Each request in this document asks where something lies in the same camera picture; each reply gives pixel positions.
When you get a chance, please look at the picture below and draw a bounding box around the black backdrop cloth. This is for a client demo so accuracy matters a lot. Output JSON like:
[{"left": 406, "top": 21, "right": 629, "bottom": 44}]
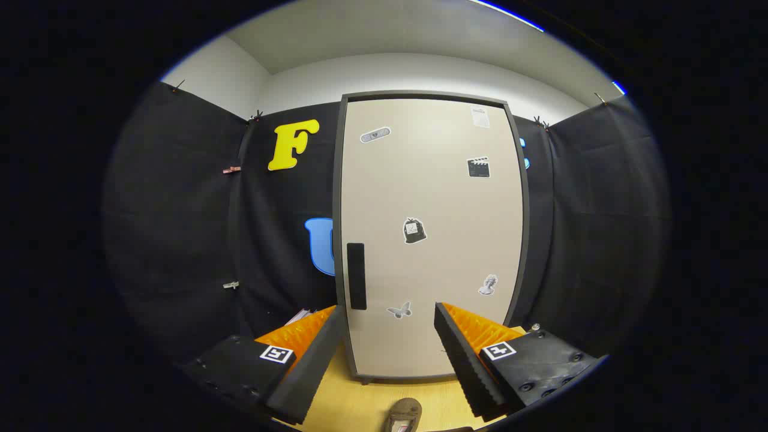
[{"left": 102, "top": 81, "right": 670, "bottom": 373}]

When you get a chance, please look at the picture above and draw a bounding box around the grey shoe cabinet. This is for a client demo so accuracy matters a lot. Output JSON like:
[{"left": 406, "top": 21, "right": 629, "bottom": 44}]
[{"left": 332, "top": 90, "right": 530, "bottom": 385}]

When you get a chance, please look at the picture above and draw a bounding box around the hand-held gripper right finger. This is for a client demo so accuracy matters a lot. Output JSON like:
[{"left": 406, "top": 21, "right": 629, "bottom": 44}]
[{"left": 433, "top": 301, "right": 602, "bottom": 421}]

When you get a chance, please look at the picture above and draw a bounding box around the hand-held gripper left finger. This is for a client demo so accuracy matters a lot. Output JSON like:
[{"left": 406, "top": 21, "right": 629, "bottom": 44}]
[{"left": 179, "top": 304, "right": 349, "bottom": 425}]

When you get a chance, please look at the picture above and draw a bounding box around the brown fuzzy shoe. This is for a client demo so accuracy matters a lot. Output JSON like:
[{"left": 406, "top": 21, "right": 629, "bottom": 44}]
[{"left": 384, "top": 397, "right": 424, "bottom": 432}]

